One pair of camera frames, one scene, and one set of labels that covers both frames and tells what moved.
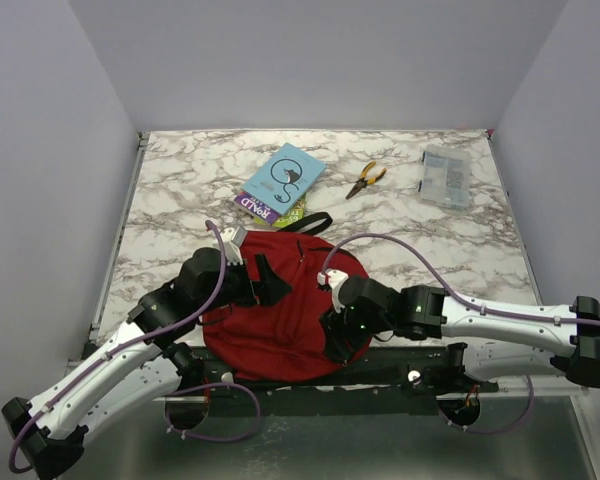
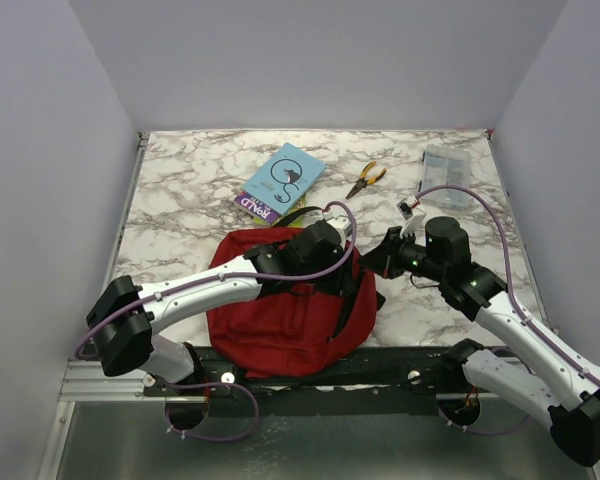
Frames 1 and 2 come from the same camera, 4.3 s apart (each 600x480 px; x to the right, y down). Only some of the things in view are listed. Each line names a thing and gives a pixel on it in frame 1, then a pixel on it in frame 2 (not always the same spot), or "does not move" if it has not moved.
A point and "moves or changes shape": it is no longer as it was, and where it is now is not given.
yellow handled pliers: x=363 y=182 does not move
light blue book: x=284 y=178 does not move
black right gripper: x=336 y=331 to x=385 y=262
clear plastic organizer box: x=446 y=176 does not move
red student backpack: x=286 y=341 moves or changes shape
